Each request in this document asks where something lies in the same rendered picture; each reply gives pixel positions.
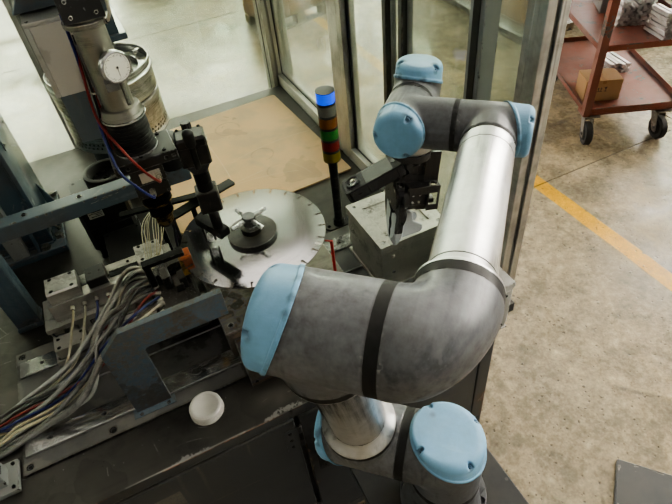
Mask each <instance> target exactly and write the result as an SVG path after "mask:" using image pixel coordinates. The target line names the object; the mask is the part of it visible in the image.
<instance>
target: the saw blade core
mask: <svg viewBox="0 0 672 504"><path fill-rule="evenodd" d="M270 190H271V193H269V192H270ZM253 191H254V192H255V193H254V194H253ZM285 193H286V194H285ZM237 194H238V196H239V197H237ZM237 194H233V195H230V196H227V197H225V198H222V199H221V200H222V201H223V203H222V205H223V210H221V211H219V213H220V217H221V220H222V223H224V224H225V225H227V226H228V227H229V228H230V227H231V225H232V224H233V223H235V222H236V221H237V220H239V219H241V218H242V216H240V215H239V214H237V213H236V212H235V211H234V210H235V209H236V208H238V209H239V210H241V211H242V212H244V213H246V212H253V213H254V212H256V211H257V210H259V209H260V208H262V207H263V206H265V207H266V208H267V209H266V211H264V212H262V213H261V214H259V215H264V216H267V217H270V218H271V219H272V220H274V222H275V223H276V226H277V235H276V237H275V239H274V240H273V241H272V242H271V243H270V244H269V245H267V246H265V247H263V248H261V249H258V250H253V251H243V250H239V249H236V248H234V247H233V246H232V245H231V244H230V242H229V239H228V235H227V236H226V237H225V238H223V239H222V240H221V239H220V238H218V237H217V240H215V239H214V241H211V242H209V241H208V242H207V243H206V241H205V238H204V236H203V233H202V230H201V227H199V226H198V225H196V222H195V220H194V219H193V220H192V221H191V222H190V223H189V225H188V226H187V227H186V229H185V231H184V233H183V235H182V238H181V242H180V243H181V244H180V247H182V249H183V248H185V247H188V250H189V252H190V254H191V258H188V259H185V260H184V261H183V264H184V265H185V267H186V268H187V270H188V271H189V272H190V273H191V274H192V275H193V276H195V277H196V278H198V279H199V280H201V281H203V282H205V283H207V284H210V285H212V284H213V283H214V282H215V283H214V284H213V286H217V287H221V288H228V289H231V286H232V283H234V284H233V286H232V289H248V288H251V283H252V282H253V283H252V288H255V286H256V284H257V282H258V280H259V278H260V277H261V275H262V274H263V273H264V272H265V271H266V270H267V269H268V268H269V267H270V266H272V265H274V264H277V263H285V264H293V265H299V264H301V263H302V264H305V265H307V264H308V263H309V262H310V261H311V260H312V259H313V258H314V256H315V255H316V254H317V253H318V251H319V249H320V248H321V246H322V244H323V241H324V238H325V232H326V227H325V220H324V217H323V215H322V213H321V211H320V210H319V208H318V207H317V206H316V205H315V204H314V203H313V202H311V201H310V200H309V199H307V198H305V197H303V196H301V195H299V194H297V193H294V192H290V191H286V190H280V189H255V190H248V191H244V192H239V193H237ZM284 194H285V195H284ZM299 197H300V198H299ZM298 198H299V199H298ZM308 205H310V206H308ZM316 214H317V215H316ZM319 225H321V226H319ZM189 231H190V232H189ZM317 237H322V238H317ZM186 242H187V243H186ZM315 242H319V243H322V244H321V245H319V244H315ZM312 249H314V250H312ZM316 250H317V251H316ZM301 261H304V262H305V263H304V262H301ZM306 263H307V264H306ZM191 265H193V266H191ZM189 266H190V267H189ZM201 274H203V275H201ZM215 280H217V281H215Z"/></svg>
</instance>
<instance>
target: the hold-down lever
mask: <svg viewBox="0 0 672 504"><path fill-rule="evenodd" d="M181 135H182V138H183V141H184V144H185V146H186V148H188V149H189V152H190V155H191V158H192V161H193V164H194V167H195V169H196V170H199V169H201V164H200V161H199V158H198V155H197V151H196V148H195V147H196V141H195V137H194V134H193V131H192V130H191V129H184V130H183V131H182V133H181Z"/></svg>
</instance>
